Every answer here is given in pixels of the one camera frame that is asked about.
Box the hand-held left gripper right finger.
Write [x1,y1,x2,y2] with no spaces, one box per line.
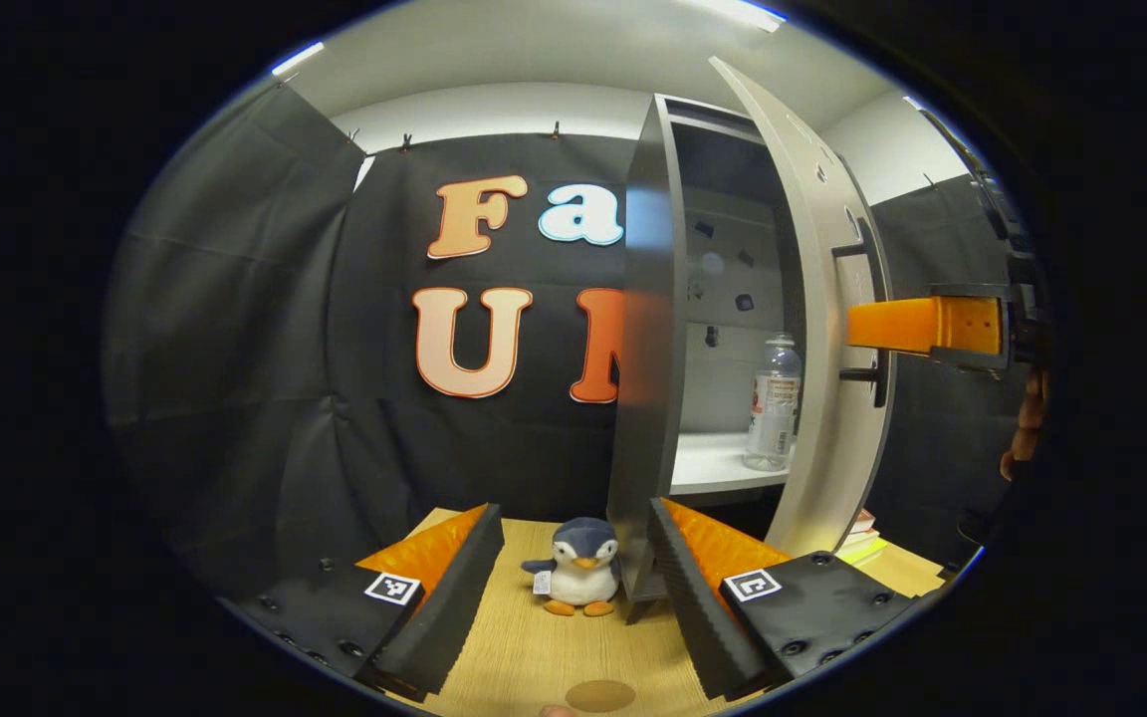
[647,496,925,703]

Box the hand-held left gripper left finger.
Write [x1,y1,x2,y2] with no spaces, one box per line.
[218,503,507,706]

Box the black cabinet door handle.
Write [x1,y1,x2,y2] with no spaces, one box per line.
[830,217,890,409]

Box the clear plastic bottle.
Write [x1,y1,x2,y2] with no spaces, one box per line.
[743,332,803,473]

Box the dark grey cabinet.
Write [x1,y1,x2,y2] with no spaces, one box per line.
[605,95,813,623]

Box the white cabinet shelf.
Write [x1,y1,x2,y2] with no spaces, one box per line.
[670,430,796,497]

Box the penguin plush toy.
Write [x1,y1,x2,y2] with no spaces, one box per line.
[521,517,624,618]

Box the stack of books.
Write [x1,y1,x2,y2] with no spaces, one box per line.
[835,508,883,567]

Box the black backdrop cloth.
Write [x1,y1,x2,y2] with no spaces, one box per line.
[104,85,1042,598]

